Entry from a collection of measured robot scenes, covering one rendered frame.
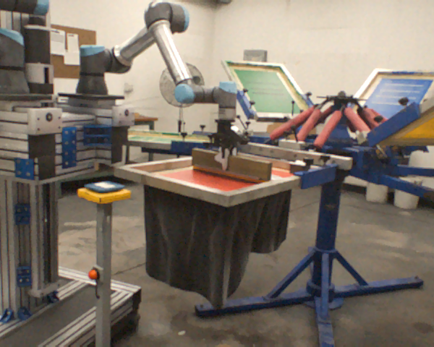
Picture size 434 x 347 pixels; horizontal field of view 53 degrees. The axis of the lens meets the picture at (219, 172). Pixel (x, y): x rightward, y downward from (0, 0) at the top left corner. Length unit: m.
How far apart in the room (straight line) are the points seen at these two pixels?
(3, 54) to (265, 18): 5.63
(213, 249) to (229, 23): 6.11
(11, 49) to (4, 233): 0.83
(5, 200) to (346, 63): 5.08
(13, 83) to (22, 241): 0.76
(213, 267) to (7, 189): 0.98
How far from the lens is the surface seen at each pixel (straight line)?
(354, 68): 6.29
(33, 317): 2.32
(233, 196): 1.42
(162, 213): 1.76
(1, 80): 1.78
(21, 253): 2.20
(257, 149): 2.30
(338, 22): 6.47
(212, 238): 1.61
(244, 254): 1.71
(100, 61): 2.17
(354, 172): 2.59
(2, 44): 1.79
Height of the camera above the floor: 1.33
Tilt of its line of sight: 11 degrees down
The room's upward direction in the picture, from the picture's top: 3 degrees clockwise
